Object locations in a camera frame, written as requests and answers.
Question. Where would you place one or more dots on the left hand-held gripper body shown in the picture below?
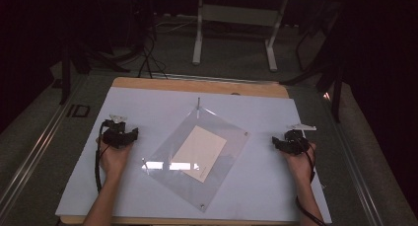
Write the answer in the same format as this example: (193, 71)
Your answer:
(116, 135)

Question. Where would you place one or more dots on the aluminium rail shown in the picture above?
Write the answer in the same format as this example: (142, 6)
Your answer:
(33, 157)
(355, 173)

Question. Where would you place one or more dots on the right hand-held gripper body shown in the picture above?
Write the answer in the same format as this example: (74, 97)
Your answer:
(295, 143)

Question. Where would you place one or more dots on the photo card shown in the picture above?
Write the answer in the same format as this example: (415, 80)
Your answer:
(200, 152)

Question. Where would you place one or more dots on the person's right hand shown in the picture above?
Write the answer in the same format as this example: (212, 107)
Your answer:
(302, 165)

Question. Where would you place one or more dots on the person's left hand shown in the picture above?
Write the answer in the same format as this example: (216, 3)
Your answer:
(113, 160)

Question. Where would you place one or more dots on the white metal desk frame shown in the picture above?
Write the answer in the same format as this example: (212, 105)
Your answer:
(238, 15)

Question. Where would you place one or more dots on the white board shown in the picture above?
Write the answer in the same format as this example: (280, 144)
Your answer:
(263, 180)

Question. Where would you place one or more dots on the black metal stand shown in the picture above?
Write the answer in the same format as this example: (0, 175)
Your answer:
(65, 74)
(335, 94)

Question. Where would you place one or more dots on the clear acrylic photo frame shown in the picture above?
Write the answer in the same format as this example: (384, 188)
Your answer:
(217, 180)

